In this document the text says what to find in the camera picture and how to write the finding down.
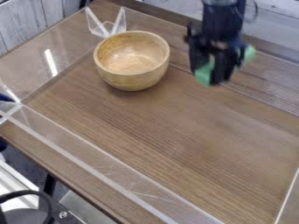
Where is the black table leg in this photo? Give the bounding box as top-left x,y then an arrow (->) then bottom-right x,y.
42,174 -> 57,196

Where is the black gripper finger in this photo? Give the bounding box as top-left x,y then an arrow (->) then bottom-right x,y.
210,52 -> 238,85
189,43 -> 209,75

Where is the grey metal base plate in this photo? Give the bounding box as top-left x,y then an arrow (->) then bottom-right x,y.
0,191 -> 84,224

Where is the green rectangular block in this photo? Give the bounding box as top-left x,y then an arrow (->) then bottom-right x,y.
193,45 -> 256,86

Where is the black cable loop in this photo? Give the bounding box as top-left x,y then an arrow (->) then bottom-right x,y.
0,190 -> 54,224

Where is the brown wooden bowl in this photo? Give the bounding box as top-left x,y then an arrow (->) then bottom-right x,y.
93,31 -> 170,91

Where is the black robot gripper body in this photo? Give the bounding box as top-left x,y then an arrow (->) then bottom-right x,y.
185,0 -> 246,59

